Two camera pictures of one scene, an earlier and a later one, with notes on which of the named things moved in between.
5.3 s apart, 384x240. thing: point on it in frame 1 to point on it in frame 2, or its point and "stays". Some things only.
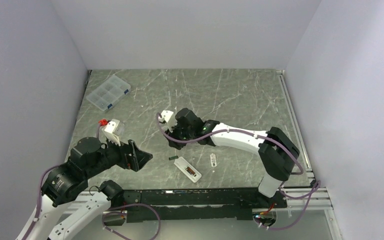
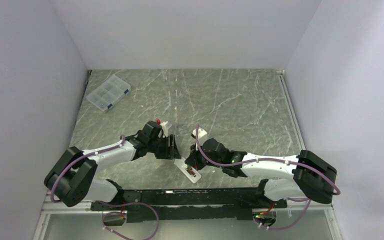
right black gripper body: (179, 133) to (200, 159)
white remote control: (190, 171) stays
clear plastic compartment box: (109, 93) stays
